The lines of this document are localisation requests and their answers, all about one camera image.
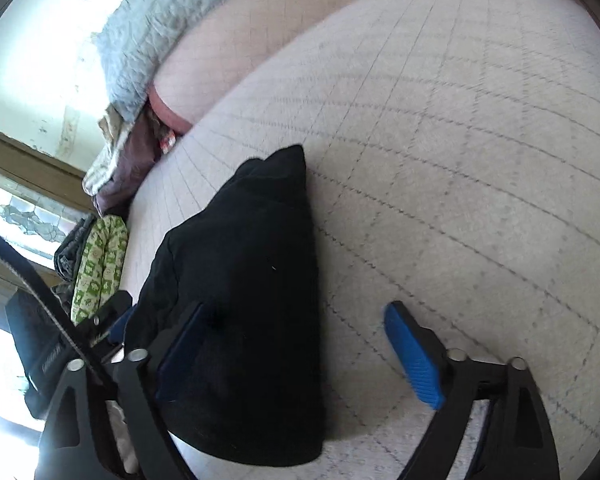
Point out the grey quilted blanket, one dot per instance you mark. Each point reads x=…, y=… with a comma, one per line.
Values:
x=134, y=42

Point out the pink quilted bed mattress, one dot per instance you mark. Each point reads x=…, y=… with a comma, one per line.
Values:
x=453, y=149

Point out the black pants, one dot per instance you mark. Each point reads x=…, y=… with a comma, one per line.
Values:
x=239, y=281

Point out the pink checked bolster pillow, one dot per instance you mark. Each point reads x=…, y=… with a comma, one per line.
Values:
x=227, y=45

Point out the maroon folded cloth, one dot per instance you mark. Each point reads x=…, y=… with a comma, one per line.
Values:
x=140, y=152

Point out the red white small packet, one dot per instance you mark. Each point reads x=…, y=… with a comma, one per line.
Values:
x=167, y=141

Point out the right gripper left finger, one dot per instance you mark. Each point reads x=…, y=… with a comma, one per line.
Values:
x=112, y=428

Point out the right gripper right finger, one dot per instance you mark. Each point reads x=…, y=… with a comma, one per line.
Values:
x=515, y=441

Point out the green patterned folded blanket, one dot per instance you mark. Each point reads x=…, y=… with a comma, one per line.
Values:
x=100, y=268

